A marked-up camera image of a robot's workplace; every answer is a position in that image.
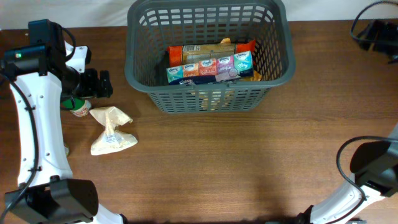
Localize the green lid spice jar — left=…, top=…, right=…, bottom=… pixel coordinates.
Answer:
left=62, top=98, right=91, bottom=117

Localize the beige powder bag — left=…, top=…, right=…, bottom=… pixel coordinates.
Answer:
left=90, top=106, right=138, bottom=156

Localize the grey plastic basket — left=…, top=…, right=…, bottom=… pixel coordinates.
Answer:
left=124, top=0, right=296, bottom=114

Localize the orange cracker package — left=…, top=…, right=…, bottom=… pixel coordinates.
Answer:
left=167, top=38, right=256, bottom=67

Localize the tissue pocket pack bundle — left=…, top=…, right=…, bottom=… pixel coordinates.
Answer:
left=165, top=51, right=254, bottom=85

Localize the orange snack bag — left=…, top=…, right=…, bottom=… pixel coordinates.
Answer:
left=220, top=38, right=262, bottom=82

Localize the green lid herb jar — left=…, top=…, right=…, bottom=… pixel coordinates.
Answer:
left=64, top=143, right=70, bottom=156

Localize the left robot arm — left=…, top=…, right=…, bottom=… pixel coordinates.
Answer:
left=1, top=19, right=127, bottom=223

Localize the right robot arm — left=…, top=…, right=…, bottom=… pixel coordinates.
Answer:
left=292, top=128, right=397, bottom=224

